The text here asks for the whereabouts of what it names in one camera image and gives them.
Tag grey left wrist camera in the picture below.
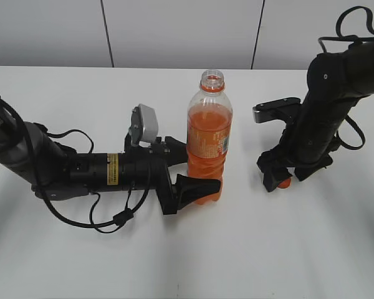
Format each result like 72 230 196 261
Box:
128 103 158 146

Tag orange bottle cap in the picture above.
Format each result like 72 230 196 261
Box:
277 178 292 189

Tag orange soda bottle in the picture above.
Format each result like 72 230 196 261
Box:
186 69 234 206

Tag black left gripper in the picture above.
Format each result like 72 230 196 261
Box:
122 135 221 215

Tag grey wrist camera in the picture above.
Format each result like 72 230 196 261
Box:
252 97 301 125
128 103 158 146

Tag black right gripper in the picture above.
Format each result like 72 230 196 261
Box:
257 127 333 192

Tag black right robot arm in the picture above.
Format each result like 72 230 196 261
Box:
252 36 374 192

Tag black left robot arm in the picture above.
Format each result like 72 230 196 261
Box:
0 97 221 215

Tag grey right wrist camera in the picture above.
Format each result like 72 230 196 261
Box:
252 97 301 125

